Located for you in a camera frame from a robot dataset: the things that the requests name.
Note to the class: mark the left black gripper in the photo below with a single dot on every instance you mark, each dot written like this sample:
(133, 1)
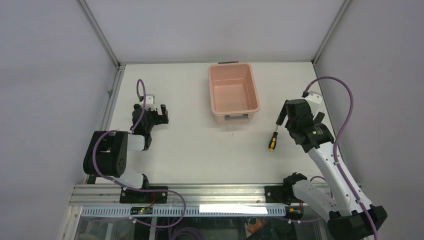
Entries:
(154, 116)

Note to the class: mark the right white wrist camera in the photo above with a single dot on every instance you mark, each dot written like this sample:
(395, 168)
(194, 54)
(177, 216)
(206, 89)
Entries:
(314, 99)

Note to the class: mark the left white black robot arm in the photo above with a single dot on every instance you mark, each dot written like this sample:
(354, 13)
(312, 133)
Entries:
(106, 155)

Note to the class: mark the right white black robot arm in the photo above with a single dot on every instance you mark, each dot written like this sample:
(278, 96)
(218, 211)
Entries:
(349, 213)

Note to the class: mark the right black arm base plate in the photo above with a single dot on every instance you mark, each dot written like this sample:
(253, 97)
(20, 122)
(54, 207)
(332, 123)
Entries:
(280, 194)

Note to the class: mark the yellow black screwdriver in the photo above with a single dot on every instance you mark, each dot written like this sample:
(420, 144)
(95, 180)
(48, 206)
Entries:
(273, 141)

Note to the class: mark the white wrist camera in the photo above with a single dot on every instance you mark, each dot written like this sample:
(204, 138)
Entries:
(314, 99)
(149, 102)

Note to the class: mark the white slotted cable duct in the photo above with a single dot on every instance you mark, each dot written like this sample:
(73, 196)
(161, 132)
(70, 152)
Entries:
(202, 210)

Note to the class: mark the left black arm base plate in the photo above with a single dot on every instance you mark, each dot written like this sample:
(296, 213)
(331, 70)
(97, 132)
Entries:
(135, 197)

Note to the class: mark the pink plastic bin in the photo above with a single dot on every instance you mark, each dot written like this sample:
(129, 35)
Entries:
(233, 93)

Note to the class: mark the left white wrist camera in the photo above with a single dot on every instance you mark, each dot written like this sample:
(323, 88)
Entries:
(149, 102)

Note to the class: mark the aluminium frame rail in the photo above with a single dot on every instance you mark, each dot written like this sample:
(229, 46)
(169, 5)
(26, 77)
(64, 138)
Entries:
(193, 194)

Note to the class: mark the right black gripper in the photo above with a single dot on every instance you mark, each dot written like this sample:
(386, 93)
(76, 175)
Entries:
(294, 122)

